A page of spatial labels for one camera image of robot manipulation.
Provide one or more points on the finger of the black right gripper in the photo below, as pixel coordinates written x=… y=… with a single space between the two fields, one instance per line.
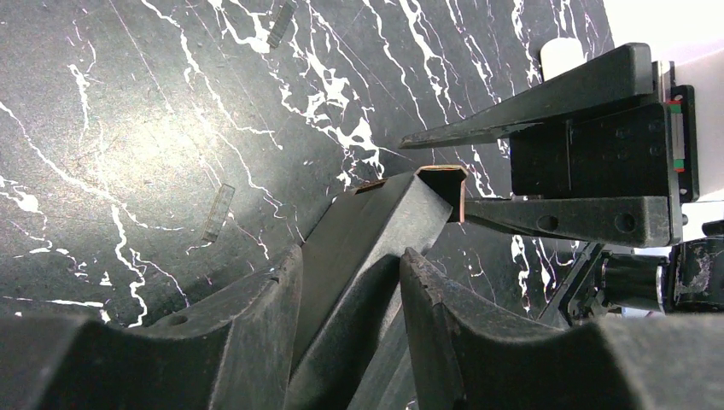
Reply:
x=635 y=221
x=619 y=75

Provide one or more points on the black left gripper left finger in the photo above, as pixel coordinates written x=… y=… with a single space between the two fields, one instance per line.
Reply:
x=232 y=350

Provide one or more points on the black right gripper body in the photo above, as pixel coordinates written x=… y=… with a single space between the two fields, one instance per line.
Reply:
x=633 y=149

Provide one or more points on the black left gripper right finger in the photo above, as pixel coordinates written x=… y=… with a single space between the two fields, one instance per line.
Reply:
x=468 y=353

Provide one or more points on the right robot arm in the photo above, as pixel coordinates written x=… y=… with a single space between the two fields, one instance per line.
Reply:
x=661 y=279

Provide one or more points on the small grey staple strip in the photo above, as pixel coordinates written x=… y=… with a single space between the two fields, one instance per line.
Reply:
x=282 y=13

